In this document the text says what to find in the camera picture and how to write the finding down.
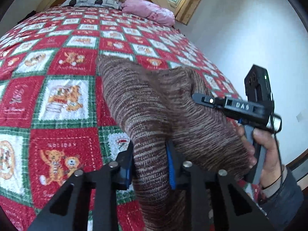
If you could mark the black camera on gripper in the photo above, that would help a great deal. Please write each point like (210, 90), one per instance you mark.
(257, 86)

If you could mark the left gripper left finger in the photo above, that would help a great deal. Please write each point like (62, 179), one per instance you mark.
(125, 161)

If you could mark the pink pillow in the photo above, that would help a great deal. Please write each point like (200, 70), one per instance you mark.
(150, 11)

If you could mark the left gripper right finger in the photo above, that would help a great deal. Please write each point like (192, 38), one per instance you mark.
(177, 179)

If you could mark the person's right hand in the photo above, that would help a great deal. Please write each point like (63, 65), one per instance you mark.
(272, 168)

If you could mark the dark jacket right forearm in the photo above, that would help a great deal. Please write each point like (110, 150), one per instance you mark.
(282, 200)

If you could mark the brown knitted sweater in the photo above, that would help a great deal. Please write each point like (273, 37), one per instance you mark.
(153, 106)

